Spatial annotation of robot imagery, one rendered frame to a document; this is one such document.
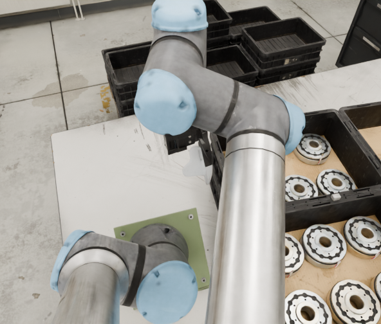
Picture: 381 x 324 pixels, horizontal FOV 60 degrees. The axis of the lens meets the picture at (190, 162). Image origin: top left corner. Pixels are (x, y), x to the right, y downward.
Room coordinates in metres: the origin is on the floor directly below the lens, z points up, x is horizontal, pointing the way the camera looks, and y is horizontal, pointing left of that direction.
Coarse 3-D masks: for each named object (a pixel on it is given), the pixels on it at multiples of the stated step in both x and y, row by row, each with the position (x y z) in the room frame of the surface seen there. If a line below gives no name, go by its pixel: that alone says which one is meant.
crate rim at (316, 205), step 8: (368, 192) 0.46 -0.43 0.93; (376, 192) 0.46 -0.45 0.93; (328, 200) 0.43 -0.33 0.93; (344, 200) 0.43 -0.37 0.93; (352, 200) 0.43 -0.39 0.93; (360, 200) 0.44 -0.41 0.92; (288, 208) 0.41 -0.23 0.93; (296, 208) 0.41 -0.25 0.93; (304, 208) 0.41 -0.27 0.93; (312, 208) 0.41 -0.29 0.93
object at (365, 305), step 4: (348, 292) 0.24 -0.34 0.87; (352, 292) 0.24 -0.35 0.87; (356, 292) 0.24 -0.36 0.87; (344, 296) 0.23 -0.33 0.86; (348, 296) 0.23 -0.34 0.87; (360, 296) 0.23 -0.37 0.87; (364, 296) 0.23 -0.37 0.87; (344, 300) 0.22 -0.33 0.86; (348, 300) 0.22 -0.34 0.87; (364, 300) 0.22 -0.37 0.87; (348, 304) 0.21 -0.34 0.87; (364, 304) 0.21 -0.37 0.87; (368, 304) 0.21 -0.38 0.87; (348, 308) 0.20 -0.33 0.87; (352, 308) 0.20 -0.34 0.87; (364, 308) 0.20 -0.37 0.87; (356, 312) 0.20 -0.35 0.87; (360, 312) 0.20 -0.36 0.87; (364, 312) 0.20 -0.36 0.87
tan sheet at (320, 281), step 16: (336, 224) 0.42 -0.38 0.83; (352, 256) 0.33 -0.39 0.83; (304, 272) 0.30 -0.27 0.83; (320, 272) 0.30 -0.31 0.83; (336, 272) 0.30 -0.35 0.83; (352, 272) 0.30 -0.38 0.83; (368, 272) 0.30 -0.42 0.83; (288, 288) 0.26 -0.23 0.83; (304, 288) 0.26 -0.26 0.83; (320, 288) 0.26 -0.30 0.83; (352, 304) 0.22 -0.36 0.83
